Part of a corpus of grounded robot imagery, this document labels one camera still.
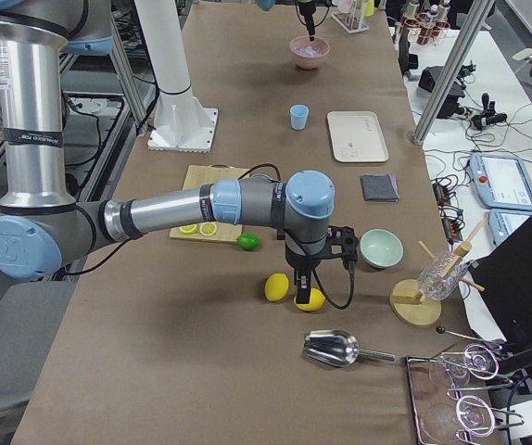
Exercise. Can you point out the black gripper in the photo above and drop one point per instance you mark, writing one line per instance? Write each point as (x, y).
(301, 265)
(309, 19)

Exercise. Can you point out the pile of ice cubes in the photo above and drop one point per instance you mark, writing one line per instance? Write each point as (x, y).
(306, 48)

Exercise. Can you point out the white cup rack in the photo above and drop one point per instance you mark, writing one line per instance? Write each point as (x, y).
(351, 15)

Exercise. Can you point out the metal ice scoop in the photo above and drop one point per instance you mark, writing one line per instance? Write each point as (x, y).
(339, 348)

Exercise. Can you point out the light blue cup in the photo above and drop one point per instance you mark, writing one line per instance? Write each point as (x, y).
(299, 114)

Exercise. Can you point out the yellow lemon far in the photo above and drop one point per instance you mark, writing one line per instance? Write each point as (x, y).
(276, 287)

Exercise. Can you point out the pink bowl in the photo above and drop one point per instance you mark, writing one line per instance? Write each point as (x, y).
(309, 63)

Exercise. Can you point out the yellow lemon near scoop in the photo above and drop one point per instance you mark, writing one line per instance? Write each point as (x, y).
(315, 303)

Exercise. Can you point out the green lime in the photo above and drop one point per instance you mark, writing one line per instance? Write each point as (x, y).
(248, 241)

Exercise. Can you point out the mint green bowl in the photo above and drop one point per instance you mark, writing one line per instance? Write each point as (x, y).
(381, 249)

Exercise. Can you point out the wooden glass stand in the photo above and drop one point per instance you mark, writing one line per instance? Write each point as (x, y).
(411, 306)

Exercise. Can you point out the grey folded cloth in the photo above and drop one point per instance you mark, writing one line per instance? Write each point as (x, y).
(379, 188)

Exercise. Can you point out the cream rabbit tray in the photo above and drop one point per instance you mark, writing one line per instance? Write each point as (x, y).
(356, 137)

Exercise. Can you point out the lemon slice upper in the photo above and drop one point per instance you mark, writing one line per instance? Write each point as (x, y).
(188, 229)

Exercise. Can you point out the clear cut glass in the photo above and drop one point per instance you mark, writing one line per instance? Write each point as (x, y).
(442, 275)

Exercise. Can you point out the wooden cutting board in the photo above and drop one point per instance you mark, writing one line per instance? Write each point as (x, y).
(195, 177)

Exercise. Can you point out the black metal glass rack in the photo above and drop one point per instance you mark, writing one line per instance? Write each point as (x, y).
(449, 396)

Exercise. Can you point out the lower teach pendant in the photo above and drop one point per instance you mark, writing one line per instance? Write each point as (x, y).
(502, 223)

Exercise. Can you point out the teach pendant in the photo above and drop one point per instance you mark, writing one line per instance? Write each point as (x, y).
(502, 223)
(501, 182)

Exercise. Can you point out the upper teach pendant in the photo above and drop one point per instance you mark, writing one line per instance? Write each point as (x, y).
(501, 182)

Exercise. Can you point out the black monitor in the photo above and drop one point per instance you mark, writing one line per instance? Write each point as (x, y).
(506, 275)

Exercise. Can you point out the grey chair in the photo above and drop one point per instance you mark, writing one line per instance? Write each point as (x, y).
(30, 315)

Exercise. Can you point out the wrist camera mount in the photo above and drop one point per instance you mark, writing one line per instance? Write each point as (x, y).
(341, 243)

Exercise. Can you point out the aluminium frame post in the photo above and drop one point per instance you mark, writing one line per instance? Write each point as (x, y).
(475, 18)

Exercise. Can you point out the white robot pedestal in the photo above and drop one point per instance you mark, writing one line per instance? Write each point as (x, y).
(181, 123)

